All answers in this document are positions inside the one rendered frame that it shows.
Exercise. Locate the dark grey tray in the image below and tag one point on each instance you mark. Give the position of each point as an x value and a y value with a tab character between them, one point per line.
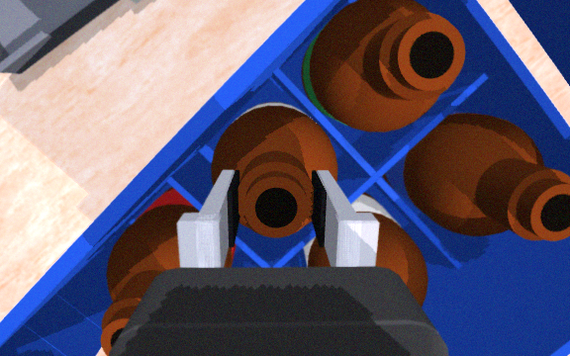
29	31

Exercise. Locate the blue box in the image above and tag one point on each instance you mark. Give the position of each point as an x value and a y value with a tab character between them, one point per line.
496	295

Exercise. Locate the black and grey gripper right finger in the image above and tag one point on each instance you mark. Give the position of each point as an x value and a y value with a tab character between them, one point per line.
350	238

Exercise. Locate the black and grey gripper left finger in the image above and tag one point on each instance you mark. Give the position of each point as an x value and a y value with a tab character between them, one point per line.
205	237

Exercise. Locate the brown glass bottle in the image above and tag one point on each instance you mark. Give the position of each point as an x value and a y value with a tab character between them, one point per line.
478	175
145	249
365	62
275	147
396	249

